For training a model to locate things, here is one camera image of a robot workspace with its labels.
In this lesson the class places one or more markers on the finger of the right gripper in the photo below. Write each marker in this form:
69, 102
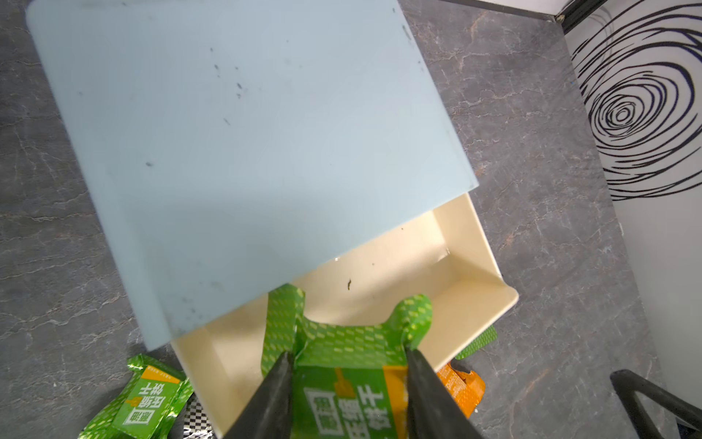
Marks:
628, 386

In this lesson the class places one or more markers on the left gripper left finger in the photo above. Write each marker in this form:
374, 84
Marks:
268, 414

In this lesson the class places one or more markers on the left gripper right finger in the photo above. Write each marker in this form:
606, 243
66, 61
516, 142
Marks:
432, 412

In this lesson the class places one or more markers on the green cookie packet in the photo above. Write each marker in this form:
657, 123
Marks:
483, 340
347, 381
147, 407

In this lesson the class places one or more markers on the cream drawer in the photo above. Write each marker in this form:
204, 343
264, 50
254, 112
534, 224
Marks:
443, 254

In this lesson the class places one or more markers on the blue cream drawer cabinet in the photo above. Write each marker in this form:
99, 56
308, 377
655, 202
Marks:
230, 147

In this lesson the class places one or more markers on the orange cookie packet upper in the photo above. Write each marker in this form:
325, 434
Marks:
466, 388

